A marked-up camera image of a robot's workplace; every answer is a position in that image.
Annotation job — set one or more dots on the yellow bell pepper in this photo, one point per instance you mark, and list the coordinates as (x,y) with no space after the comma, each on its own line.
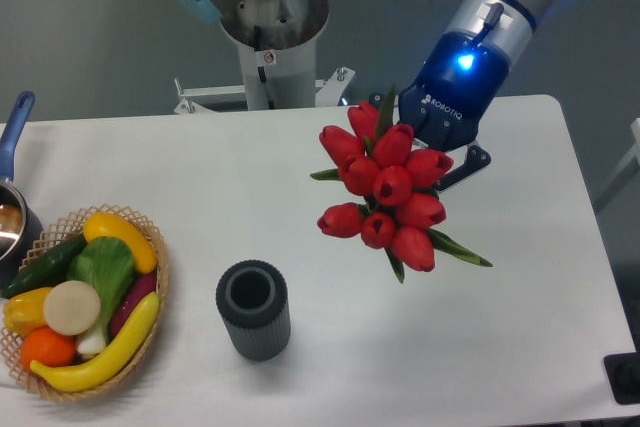
(24,313)

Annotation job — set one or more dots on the green cucumber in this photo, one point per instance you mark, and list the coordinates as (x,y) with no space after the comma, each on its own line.
(47,270)

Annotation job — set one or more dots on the black device at table edge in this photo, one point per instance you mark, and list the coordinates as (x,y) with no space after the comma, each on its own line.
(623,375)

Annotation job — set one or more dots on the yellow banana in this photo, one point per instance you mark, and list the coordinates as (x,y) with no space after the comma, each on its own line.
(112,359)

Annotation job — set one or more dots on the yellow squash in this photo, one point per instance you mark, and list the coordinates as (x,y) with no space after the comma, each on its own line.
(106,224)

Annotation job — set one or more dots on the woven wicker basket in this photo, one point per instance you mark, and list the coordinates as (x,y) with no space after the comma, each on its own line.
(63,229)

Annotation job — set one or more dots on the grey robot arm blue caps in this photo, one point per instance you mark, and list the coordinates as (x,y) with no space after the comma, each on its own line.
(276,42)

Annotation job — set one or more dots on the beige round disc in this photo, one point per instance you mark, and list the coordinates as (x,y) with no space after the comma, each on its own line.
(71,308)

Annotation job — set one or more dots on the green bok choy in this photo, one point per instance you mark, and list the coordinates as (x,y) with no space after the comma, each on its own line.
(106,264)

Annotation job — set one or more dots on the red tulip bouquet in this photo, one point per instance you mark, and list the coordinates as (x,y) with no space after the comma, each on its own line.
(376,159)

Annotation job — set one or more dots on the blue black Robotiq gripper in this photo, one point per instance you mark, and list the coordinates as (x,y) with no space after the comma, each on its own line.
(449,96)

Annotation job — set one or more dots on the orange fruit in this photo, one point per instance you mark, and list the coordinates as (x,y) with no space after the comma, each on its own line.
(47,347)

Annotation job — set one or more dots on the purple eggplant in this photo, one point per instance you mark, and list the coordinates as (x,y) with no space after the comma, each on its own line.
(138,290)

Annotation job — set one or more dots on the dark grey ribbed vase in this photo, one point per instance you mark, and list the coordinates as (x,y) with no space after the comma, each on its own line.
(252,299)

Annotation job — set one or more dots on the blue handled saucepan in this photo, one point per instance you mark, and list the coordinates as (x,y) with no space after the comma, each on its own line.
(20,227)

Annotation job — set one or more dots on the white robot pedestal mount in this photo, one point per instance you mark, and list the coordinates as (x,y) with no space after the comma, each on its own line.
(276,43)

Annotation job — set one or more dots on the white frame at right edge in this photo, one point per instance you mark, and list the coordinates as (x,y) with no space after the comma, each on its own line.
(623,172)

